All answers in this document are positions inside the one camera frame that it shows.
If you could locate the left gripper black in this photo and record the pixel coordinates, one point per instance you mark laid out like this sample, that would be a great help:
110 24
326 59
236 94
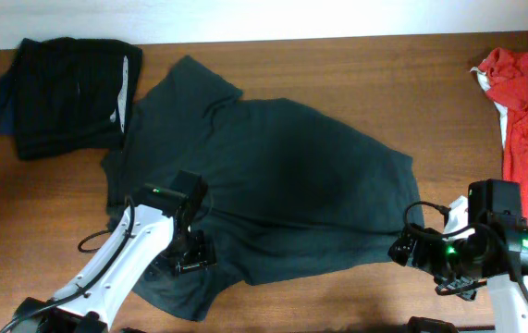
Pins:
202 252

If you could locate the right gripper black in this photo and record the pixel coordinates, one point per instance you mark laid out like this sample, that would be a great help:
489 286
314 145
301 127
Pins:
422 256

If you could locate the dark green t-shirt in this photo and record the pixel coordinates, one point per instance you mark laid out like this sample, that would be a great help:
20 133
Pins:
292 193

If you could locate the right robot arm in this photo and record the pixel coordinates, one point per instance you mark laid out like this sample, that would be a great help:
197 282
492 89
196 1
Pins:
484 245

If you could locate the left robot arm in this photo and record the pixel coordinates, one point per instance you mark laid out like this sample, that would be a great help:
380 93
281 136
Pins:
155 226

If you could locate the folded black clothes stack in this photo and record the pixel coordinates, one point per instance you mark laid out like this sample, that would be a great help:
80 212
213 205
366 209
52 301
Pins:
67 94

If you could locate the white garment under red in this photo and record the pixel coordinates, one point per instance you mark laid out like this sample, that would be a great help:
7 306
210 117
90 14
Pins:
502 110

